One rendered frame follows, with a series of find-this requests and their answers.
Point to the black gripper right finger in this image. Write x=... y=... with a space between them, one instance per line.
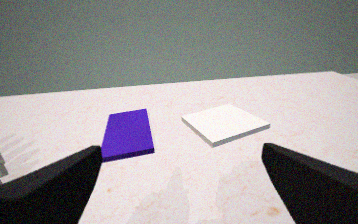
x=312 y=190

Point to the white flat square tile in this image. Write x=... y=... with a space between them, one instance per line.
x=223 y=124

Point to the purple flat block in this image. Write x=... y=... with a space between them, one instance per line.
x=127 y=135

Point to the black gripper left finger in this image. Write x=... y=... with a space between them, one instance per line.
x=54 y=194

